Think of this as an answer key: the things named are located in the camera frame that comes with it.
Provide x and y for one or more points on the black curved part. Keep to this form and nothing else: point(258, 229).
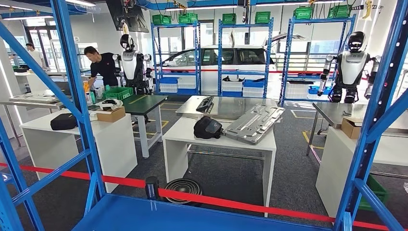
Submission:
point(233, 78)

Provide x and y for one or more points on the ceiling light strip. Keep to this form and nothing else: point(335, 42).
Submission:
point(81, 3)
point(28, 17)

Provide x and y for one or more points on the yellow hanging hook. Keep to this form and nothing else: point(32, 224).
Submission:
point(368, 9)

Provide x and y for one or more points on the white cabinet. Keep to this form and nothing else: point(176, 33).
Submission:
point(33, 83)

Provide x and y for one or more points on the stainless steel workbench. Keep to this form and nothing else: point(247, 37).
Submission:
point(330, 112)
point(28, 105)
point(229, 106)

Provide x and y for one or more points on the cardboard box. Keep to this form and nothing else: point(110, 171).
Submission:
point(111, 115)
point(349, 129)

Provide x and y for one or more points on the black hanging monitor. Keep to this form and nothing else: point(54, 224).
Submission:
point(127, 16)

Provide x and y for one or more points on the person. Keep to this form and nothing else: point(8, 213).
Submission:
point(105, 68)
point(35, 56)

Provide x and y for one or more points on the white car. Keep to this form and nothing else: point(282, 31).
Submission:
point(210, 81)

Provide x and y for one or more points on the white headset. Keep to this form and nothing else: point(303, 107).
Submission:
point(110, 104)

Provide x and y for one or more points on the blue plastic bin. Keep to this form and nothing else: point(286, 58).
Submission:
point(317, 90)

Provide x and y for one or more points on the white bottle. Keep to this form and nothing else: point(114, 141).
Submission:
point(88, 98)

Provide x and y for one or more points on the blue lidded bin stack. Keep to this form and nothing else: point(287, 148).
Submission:
point(169, 84)
point(253, 88)

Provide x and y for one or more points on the black zip pouch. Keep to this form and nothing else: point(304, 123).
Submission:
point(63, 121)

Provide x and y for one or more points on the white black humanoid robot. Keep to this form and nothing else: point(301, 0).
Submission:
point(129, 63)
point(350, 67)

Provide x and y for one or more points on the white panel table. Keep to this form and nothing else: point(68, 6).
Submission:
point(178, 159)
point(333, 178)
point(111, 153)

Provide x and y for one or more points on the green topped table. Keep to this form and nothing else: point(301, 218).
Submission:
point(143, 102)

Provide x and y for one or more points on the orange bottle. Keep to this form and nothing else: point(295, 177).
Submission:
point(86, 86)

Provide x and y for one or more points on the white bin stack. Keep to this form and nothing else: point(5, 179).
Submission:
point(297, 91)
point(187, 83)
point(232, 86)

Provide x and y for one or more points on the blue steel shelf rack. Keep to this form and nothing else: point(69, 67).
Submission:
point(318, 19)
point(242, 72)
point(177, 73)
point(175, 216)

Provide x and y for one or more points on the black barrier post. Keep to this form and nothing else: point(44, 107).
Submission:
point(152, 188)

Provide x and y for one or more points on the clear plastic bag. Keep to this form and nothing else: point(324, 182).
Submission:
point(405, 187)

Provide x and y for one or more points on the green bottle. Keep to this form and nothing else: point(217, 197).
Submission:
point(92, 97)

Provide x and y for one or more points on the red barrier belt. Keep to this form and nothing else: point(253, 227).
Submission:
point(223, 202)

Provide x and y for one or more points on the small metal bracket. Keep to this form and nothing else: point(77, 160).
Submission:
point(347, 113)

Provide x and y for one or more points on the black ribbed plastic part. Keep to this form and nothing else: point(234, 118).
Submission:
point(205, 104)

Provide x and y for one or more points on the silver metal plate part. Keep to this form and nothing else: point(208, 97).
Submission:
point(35, 97)
point(251, 126)

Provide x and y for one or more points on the green plastic crate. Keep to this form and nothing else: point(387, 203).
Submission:
point(118, 93)
point(381, 193)
point(161, 19)
point(339, 11)
point(229, 18)
point(302, 13)
point(188, 18)
point(262, 17)

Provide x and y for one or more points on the black welding helmet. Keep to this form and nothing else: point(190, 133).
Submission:
point(207, 127)

